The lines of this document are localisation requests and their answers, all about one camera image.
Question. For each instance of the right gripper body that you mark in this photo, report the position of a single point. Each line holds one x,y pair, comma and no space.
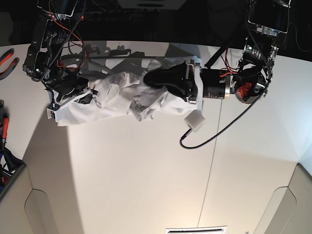
68,86

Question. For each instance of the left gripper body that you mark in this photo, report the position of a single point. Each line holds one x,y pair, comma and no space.
203,83

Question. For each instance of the white t-shirt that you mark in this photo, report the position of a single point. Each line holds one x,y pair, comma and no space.
124,93

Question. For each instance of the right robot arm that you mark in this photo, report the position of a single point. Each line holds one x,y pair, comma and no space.
55,30

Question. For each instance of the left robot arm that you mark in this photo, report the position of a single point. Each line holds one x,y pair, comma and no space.
249,81

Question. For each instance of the white speaker box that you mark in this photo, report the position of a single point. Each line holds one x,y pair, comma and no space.
151,4

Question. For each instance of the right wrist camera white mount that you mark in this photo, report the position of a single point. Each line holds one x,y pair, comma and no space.
56,111

